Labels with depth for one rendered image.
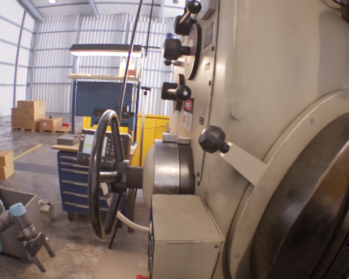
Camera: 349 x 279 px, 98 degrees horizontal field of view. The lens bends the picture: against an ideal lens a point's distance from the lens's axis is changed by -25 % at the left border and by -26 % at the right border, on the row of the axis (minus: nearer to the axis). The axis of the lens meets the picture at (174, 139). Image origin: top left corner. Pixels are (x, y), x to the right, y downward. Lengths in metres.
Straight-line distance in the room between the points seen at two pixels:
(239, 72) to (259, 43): 0.07
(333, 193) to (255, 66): 0.26
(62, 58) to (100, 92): 12.69
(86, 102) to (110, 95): 0.32
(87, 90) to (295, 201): 2.47
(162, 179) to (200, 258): 0.23
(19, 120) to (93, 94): 6.18
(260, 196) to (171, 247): 0.19
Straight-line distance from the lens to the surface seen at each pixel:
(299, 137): 0.40
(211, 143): 0.28
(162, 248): 0.30
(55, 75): 15.15
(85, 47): 2.43
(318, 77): 0.46
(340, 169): 0.39
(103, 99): 2.52
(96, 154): 0.43
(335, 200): 0.42
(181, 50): 0.62
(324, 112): 0.44
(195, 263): 0.33
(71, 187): 2.38
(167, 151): 0.51
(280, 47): 0.40
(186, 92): 0.42
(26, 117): 8.26
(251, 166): 0.33
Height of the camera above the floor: 1.53
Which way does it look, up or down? 12 degrees down
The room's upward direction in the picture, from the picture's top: 6 degrees clockwise
